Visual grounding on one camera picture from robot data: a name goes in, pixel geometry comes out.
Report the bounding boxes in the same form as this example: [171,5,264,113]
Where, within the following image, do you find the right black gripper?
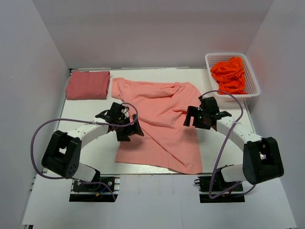
[183,106,211,130]

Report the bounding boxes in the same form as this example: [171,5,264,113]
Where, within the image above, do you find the folded dusty red t shirt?
[65,71,110,100]

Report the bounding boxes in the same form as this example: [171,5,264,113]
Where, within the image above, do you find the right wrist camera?
[199,96,219,115]

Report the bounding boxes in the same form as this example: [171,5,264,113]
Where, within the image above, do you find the white perforated plastic basket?
[205,52,260,101]

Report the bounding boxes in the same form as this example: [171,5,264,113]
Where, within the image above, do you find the salmon pink t shirt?
[112,78,203,174]

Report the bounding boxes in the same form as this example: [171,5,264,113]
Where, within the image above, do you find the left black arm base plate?
[69,175,120,203]

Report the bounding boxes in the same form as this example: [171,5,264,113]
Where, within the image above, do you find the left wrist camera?
[95,102,129,122]

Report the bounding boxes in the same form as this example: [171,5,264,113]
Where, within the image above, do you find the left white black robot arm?
[41,113,144,190]

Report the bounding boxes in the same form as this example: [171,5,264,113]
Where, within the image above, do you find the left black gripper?
[115,114,143,141]

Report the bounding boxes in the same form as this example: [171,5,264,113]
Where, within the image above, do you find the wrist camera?
[95,102,129,122]
[199,96,219,115]

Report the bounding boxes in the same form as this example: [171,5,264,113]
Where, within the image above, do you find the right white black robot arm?
[184,106,284,190]

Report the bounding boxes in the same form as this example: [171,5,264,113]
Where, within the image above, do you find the crumpled orange t shirt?
[210,57,247,94]

